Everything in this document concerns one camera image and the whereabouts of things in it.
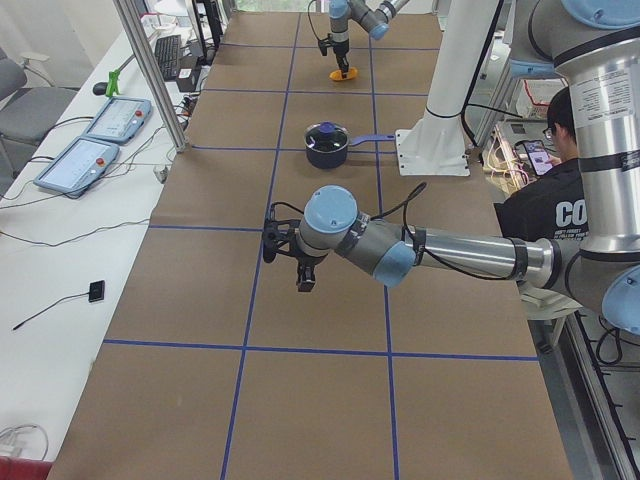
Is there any white plastic chair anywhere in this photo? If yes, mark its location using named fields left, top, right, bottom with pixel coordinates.
left=518, top=282, right=582, bottom=321

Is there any grey office chair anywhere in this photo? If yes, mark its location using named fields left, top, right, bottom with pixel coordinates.
left=1, top=50, right=77, bottom=172

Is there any teach pendant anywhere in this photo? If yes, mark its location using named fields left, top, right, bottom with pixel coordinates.
left=34, top=136, right=120, bottom=198
left=83, top=97, right=152, bottom=145

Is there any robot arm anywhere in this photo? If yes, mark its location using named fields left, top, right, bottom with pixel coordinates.
left=318, top=0, right=408, bottom=81
left=290, top=1, right=639, bottom=333

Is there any aluminium frame post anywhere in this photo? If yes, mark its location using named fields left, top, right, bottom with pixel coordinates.
left=113, top=0, right=187, bottom=153

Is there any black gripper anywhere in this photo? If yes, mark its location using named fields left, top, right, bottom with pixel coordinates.
left=332, top=41, right=350, bottom=78
left=296, top=254, right=321, bottom=292

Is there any white camera stand post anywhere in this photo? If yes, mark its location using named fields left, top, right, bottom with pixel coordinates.
left=396, top=0, right=502, bottom=176

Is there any green clamp tool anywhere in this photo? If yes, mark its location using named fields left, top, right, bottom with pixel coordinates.
left=105, top=69, right=121, bottom=97

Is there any near teach pendant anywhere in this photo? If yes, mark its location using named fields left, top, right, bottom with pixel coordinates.
left=34, top=136, right=120, bottom=198

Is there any black keyboard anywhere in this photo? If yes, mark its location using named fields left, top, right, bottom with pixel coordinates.
left=154, top=35, right=182, bottom=81

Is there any dark blue saucepan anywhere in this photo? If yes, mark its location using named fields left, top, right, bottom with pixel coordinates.
left=305, top=133, right=395, bottom=170

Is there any smartphone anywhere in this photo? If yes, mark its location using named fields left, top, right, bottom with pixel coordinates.
left=523, top=140, right=553, bottom=177

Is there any yellow toy corn cob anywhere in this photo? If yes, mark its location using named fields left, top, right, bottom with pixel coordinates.
left=329, top=67, right=358, bottom=82

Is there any small black square pad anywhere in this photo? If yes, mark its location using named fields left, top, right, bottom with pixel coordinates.
left=88, top=280, right=106, bottom=303

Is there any seated person black shirt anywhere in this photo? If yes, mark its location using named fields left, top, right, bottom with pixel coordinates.
left=494, top=87, right=589, bottom=241

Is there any far teach pendant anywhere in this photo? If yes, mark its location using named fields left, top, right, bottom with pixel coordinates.
left=83, top=97, right=152, bottom=145

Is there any black computer mouse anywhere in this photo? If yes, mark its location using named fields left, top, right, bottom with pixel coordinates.
left=92, top=82, right=108, bottom=96

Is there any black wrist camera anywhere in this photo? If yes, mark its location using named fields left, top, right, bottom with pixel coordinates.
left=317, top=34, right=333, bottom=56
left=261, top=201, right=302, bottom=263

